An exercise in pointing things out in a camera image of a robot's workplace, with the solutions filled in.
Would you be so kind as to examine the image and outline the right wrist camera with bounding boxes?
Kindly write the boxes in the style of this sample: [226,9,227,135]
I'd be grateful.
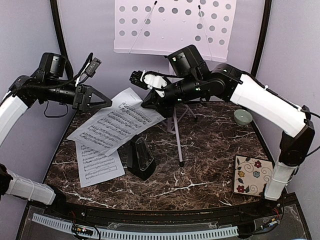
[129,70,168,98]

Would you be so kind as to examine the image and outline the pale green bowl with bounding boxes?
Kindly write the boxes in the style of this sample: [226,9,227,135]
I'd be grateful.
[233,109,253,126]

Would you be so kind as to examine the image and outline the black corner post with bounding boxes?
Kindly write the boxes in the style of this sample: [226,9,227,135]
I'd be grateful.
[250,0,272,77]
[49,0,74,78]

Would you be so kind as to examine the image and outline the sheet music page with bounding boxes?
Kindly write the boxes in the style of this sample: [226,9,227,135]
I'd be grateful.
[75,142,125,188]
[67,87,165,156]

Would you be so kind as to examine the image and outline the white music stand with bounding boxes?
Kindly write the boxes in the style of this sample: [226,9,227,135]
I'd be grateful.
[112,0,238,168]

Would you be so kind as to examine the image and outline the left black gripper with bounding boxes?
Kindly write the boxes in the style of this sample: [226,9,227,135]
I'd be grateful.
[44,77,112,112]

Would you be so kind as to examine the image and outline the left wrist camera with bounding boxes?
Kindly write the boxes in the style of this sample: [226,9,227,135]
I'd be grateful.
[75,57,102,87]

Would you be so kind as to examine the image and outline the grey cable duct strip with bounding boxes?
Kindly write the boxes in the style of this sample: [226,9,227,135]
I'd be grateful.
[31,213,239,240]

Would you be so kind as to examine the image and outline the black metronome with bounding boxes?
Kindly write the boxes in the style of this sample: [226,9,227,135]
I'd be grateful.
[126,135,157,181]

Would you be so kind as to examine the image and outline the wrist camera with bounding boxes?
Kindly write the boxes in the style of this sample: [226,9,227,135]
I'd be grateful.
[75,57,102,87]
[129,70,168,98]

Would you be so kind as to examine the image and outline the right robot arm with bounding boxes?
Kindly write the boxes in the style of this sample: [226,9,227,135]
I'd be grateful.
[137,45,315,217]

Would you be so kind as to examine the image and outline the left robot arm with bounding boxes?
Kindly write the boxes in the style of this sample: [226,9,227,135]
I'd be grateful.
[0,52,112,218]

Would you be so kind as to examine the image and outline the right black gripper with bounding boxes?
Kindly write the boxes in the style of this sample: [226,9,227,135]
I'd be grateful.
[140,74,204,118]

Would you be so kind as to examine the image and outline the floral square coaster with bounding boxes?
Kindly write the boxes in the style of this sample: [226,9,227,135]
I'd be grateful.
[233,155,273,197]

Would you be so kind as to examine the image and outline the right black corner post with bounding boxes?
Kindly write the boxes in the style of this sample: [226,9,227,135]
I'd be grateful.
[250,0,272,77]

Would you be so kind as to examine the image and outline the left black corner post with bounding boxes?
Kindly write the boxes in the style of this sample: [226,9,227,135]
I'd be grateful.
[49,0,74,78]

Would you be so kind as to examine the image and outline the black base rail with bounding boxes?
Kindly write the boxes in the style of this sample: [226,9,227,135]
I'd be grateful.
[27,193,298,226]

